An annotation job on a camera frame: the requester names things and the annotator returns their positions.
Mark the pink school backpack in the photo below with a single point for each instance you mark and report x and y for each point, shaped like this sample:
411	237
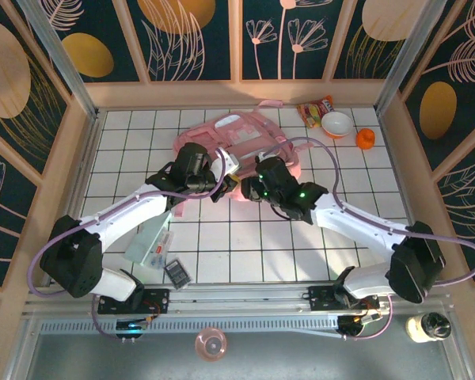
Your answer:
206	136

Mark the stationery card pack red label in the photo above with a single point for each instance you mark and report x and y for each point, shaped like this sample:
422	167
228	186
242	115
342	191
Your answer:
164	241

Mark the translucent pale green pencil box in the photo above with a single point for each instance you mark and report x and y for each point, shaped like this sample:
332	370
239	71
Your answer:
146	241

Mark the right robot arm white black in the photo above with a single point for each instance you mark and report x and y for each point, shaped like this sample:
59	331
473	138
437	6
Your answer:
356	225

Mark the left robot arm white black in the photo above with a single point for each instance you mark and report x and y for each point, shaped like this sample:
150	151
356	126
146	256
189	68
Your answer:
118	217

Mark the white and orange bowl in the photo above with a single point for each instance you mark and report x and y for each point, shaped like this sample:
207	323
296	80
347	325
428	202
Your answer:
335	123

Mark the colourful snack packet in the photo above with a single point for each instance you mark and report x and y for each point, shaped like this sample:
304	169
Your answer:
314	111

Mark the black calculator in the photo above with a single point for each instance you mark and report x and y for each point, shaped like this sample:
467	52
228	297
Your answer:
177	273

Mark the small orange round toy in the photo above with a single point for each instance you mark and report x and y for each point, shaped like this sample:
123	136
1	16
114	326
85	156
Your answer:
366	139

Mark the panel with pale leaf outlines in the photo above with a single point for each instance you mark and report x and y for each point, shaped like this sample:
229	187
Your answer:
217	47

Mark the panel with pale flower outlines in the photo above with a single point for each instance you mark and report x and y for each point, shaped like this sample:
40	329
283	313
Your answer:
269	63

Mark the panel with yellow oval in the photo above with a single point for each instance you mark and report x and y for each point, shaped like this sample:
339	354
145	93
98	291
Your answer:
115	47

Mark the small circuit board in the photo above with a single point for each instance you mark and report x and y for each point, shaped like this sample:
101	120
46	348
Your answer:
352	324
132	327

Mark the pink transparent round spool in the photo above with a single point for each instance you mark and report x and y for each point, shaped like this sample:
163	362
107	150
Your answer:
210	344

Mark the grey metal sheet panel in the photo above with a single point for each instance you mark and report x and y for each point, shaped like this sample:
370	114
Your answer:
301	360

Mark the panel with large pale disc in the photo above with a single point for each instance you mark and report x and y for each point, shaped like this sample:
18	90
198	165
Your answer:
356	23

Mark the panel with feather leaf outlines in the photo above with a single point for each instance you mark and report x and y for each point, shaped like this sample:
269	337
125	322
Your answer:
471	206

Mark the white bottle with black cap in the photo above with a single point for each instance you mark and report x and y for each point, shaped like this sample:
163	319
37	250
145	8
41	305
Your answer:
419	328

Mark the panel with oval and feathers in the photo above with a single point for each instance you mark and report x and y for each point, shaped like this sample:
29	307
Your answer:
467	118

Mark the panel with single pale flower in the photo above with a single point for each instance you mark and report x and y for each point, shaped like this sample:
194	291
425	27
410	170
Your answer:
0	221

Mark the panel with thin yellow lines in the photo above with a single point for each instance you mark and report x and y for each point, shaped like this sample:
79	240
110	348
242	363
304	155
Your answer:
8	79

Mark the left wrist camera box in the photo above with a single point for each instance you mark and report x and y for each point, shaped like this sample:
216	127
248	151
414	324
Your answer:
226	160

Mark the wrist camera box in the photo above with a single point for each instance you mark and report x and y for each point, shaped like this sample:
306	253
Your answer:
262	157
226	160

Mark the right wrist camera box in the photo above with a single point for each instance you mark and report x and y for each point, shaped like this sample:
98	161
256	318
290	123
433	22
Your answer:
262	157

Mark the aluminium side rail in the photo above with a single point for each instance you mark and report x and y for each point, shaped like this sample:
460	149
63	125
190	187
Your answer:
88	158

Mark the aluminium mounting rail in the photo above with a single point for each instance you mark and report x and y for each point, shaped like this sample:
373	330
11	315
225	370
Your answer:
237	301

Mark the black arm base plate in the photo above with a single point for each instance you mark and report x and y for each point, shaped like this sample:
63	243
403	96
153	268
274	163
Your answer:
158	301
320	299

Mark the aluminium corner post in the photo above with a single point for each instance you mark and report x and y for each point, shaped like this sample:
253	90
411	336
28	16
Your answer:
403	59
63	67

